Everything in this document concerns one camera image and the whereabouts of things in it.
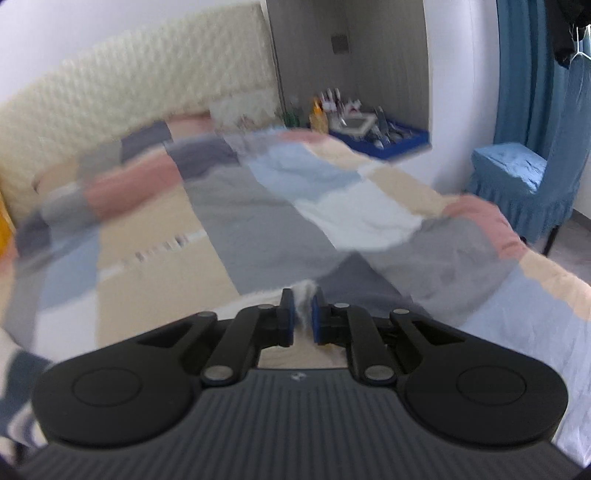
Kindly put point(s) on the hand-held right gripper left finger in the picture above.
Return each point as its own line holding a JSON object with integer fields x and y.
{"x": 289, "y": 318}

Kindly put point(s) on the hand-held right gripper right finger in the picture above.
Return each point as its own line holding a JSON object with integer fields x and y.
{"x": 317, "y": 321}

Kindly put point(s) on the white fluffy garment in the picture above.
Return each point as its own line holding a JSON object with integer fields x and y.
{"x": 304, "y": 300}

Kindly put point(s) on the pastel patchwork quilt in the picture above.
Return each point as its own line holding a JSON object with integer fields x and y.
{"x": 258, "y": 217}

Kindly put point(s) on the white framed tablet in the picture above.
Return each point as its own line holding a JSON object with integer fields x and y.
{"x": 358, "y": 124}

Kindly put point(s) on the blue tray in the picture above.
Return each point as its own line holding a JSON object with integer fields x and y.
{"x": 406, "y": 138}

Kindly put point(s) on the row of cosmetic bottles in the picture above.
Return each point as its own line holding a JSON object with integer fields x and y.
{"x": 323, "y": 110}

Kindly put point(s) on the blue covered chair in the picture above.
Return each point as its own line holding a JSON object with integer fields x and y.
{"x": 508, "y": 166}

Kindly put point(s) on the grey built-in cabinet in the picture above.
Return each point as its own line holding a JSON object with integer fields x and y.
{"x": 383, "y": 60}

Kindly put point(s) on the cream quilted headboard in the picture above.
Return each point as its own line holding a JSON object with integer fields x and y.
{"x": 129, "y": 87}

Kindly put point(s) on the yellow crown pillow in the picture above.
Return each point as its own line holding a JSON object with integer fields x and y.
{"x": 3, "y": 226}

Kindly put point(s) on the blue curtain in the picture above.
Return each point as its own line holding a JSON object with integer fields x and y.
{"x": 526, "y": 69}

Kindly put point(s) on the black hanging garment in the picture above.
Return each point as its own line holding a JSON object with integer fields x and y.
{"x": 570, "y": 27}

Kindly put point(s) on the dark wall switch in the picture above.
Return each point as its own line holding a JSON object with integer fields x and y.
{"x": 340, "y": 44}

